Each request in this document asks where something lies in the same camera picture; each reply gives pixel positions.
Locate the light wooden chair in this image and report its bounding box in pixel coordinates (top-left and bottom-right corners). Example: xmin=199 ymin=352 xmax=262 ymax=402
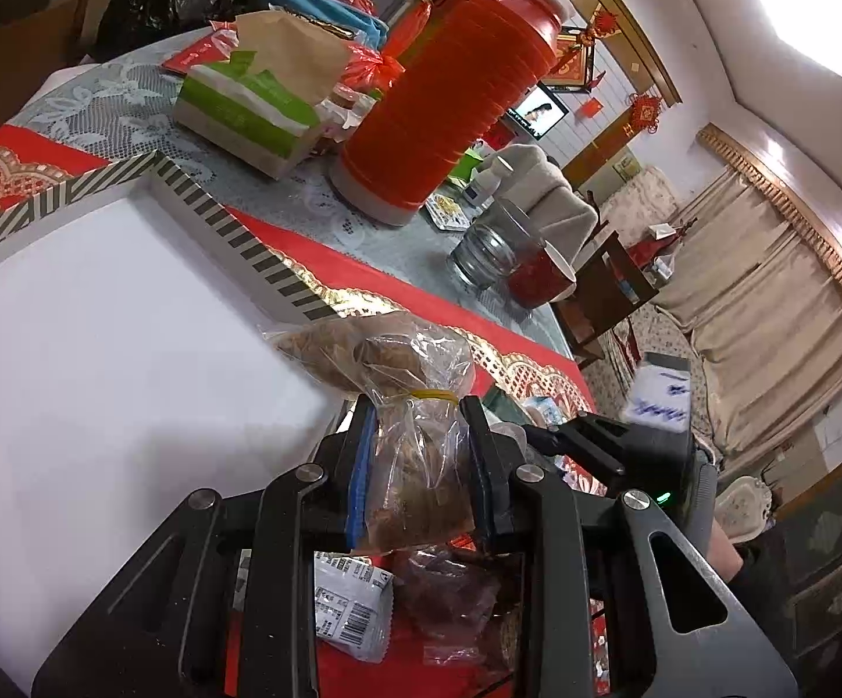
xmin=0 ymin=0 xmax=102 ymax=139

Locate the white box with striped rim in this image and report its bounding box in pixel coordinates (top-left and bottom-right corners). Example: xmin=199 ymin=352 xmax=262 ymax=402
xmin=0 ymin=152 xmax=364 ymax=696

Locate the red thermos flask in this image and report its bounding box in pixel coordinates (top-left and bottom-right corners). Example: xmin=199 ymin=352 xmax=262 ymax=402
xmin=330 ymin=0 xmax=562 ymax=228

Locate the floral sofa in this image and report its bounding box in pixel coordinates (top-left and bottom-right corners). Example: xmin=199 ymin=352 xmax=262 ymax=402
xmin=584 ymin=301 xmax=720 ymax=437

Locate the red paper packet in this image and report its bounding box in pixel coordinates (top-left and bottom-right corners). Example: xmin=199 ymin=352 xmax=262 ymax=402
xmin=161 ymin=25 xmax=237 ymax=77

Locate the clear bag of brown snacks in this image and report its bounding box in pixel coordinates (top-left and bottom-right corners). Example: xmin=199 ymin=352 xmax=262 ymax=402
xmin=261 ymin=311 xmax=477 ymax=554

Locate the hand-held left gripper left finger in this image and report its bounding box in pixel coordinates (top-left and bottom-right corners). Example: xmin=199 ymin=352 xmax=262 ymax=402
xmin=32 ymin=396 xmax=382 ymax=698

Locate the person's right forearm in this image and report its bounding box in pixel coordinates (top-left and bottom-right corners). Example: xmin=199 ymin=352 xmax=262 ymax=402
xmin=707 ymin=519 xmax=749 ymax=586

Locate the grey white garment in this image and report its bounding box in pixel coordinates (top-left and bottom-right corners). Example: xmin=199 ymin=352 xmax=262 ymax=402
xmin=494 ymin=144 xmax=600 ymax=263

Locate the small patterned box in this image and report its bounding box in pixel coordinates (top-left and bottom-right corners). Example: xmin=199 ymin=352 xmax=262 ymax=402
xmin=424 ymin=193 xmax=487 ymax=232

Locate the clear bag of dark red snacks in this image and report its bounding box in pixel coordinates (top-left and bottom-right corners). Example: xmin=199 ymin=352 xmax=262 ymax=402
xmin=392 ymin=549 xmax=524 ymax=663

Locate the red diamond wall poster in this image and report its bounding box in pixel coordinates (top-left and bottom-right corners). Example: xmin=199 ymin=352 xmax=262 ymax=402
xmin=541 ymin=44 xmax=597 ymax=95

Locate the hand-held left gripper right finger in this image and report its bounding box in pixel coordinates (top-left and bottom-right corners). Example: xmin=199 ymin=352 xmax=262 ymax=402
xmin=459 ymin=394 xmax=800 ymax=698

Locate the gold fringed curtain pelmet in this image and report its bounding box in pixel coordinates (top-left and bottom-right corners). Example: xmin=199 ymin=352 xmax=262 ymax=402
xmin=695 ymin=123 xmax=842 ymax=350

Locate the bright green packet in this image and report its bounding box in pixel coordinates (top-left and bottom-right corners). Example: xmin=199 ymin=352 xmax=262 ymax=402
xmin=446 ymin=149 xmax=487 ymax=186

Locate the red cup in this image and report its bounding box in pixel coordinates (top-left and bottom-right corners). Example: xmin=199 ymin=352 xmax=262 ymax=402
xmin=504 ymin=233 xmax=579 ymax=307

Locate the clear drinking glass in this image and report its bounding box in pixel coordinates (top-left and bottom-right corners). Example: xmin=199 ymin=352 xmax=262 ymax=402
xmin=448 ymin=200 xmax=538 ymax=292

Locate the dark wooden chair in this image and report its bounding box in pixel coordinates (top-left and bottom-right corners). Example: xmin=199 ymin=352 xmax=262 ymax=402
xmin=552 ymin=229 xmax=662 ymax=372

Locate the blue plastic container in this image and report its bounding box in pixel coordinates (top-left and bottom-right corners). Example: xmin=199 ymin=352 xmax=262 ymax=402
xmin=250 ymin=0 xmax=393 ymax=45

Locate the orange red plastic bag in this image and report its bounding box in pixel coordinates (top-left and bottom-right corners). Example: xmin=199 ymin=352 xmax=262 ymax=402
xmin=341 ymin=44 xmax=408 ymax=92

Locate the grey lace tablecloth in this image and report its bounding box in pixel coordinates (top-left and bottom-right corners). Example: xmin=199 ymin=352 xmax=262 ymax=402
xmin=10 ymin=33 xmax=582 ymax=365

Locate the small white bottle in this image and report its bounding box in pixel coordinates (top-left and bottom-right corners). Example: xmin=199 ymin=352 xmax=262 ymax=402
xmin=465 ymin=163 xmax=513 ymax=208

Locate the brown tissue paper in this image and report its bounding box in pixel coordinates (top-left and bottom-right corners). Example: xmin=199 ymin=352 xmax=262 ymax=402
xmin=236 ymin=9 xmax=353 ymax=117

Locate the television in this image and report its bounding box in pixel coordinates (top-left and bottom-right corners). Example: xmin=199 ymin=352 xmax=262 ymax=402
xmin=504 ymin=83 xmax=571 ymax=139

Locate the beige curtain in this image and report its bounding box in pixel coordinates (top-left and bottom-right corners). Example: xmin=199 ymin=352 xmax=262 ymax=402
xmin=654 ymin=160 xmax=842 ymax=452

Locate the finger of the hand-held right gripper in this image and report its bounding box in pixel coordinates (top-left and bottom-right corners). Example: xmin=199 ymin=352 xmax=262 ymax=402
xmin=521 ymin=423 xmax=627 ymax=496
xmin=570 ymin=413 xmax=634 ymax=453

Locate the black plastic bag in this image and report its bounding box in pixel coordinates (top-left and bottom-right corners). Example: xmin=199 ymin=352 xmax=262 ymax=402
xmin=94 ymin=0 xmax=248 ymax=63

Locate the small red chinese knot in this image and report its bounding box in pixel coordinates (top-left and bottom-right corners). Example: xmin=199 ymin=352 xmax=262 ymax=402
xmin=581 ymin=6 xmax=622 ymax=48
xmin=625 ymin=91 xmax=665 ymax=136

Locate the green white tissue box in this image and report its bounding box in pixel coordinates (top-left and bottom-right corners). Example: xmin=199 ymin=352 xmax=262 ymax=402
xmin=174 ymin=51 xmax=324 ymax=179

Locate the white blue barcode snack packet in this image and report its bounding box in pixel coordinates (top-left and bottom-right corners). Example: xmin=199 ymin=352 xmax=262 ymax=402
xmin=312 ymin=553 xmax=397 ymax=663

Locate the cream carved armchair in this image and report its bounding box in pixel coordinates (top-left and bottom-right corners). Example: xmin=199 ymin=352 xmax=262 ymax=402
xmin=712 ymin=476 xmax=775 ymax=543

